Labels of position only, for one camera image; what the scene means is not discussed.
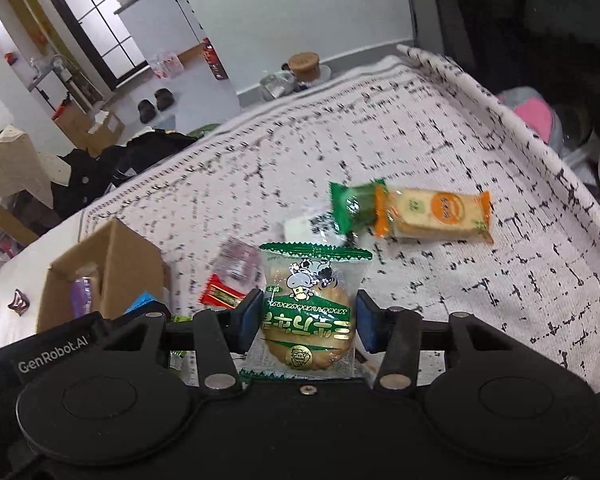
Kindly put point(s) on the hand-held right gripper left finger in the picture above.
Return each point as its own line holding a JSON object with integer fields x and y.
{"x": 250, "y": 317}

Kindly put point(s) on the black slipper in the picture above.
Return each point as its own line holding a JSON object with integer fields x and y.
{"x": 145, "y": 110}
{"x": 163, "y": 99}

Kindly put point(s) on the white snack packet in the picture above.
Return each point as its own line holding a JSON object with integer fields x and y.
{"x": 302, "y": 230}

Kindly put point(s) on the clear plastic bag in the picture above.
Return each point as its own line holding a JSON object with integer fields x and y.
{"x": 276, "y": 86}

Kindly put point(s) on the small green snack packet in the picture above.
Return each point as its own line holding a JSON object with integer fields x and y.
{"x": 355, "y": 207}

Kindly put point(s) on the table with dotted cloth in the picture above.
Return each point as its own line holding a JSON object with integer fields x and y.
{"x": 15, "y": 170}

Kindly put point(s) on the pink plastic bag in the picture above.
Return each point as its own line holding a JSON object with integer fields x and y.
{"x": 166, "y": 65}

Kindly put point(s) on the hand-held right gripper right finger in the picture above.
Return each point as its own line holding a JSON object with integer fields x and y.
{"x": 367, "y": 322}

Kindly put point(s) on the red candy packet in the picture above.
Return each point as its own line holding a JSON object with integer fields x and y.
{"x": 220, "y": 294}

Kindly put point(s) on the translucent purple snack packet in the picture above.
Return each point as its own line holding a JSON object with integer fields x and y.
{"x": 240, "y": 260}

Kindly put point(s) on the blue snack packet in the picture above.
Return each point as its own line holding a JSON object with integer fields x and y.
{"x": 144, "y": 304}

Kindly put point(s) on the green cloth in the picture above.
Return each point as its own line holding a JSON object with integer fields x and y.
{"x": 205, "y": 130}

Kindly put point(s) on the orange cracker packet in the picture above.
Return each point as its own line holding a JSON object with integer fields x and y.
{"x": 430, "y": 212}

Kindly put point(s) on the black-flecked white blanket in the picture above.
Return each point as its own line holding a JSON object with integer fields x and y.
{"x": 380, "y": 130}

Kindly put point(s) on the black clothing pile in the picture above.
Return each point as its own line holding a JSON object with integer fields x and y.
{"x": 130, "y": 160}

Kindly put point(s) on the brown carton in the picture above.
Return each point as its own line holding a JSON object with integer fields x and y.
{"x": 87, "y": 127}

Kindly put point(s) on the dark red wrapper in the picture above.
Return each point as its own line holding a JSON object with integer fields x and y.
{"x": 18, "y": 302}

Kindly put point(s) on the white cabinet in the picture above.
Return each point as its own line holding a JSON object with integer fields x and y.
{"x": 165, "y": 20}

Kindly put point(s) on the white utility sink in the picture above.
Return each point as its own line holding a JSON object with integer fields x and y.
{"x": 52, "y": 77}

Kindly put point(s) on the black-framed sliding door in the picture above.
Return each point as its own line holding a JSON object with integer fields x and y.
{"x": 90, "y": 15}

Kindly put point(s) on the green cookie packet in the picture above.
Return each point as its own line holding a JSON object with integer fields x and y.
{"x": 307, "y": 310}

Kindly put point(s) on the pink cloth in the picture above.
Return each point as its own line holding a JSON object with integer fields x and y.
{"x": 534, "y": 117}

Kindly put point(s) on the jar with wooden lid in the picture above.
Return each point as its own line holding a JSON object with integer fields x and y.
{"x": 304, "y": 66}

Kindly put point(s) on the cardboard box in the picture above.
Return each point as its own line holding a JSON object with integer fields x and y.
{"x": 125, "y": 265}

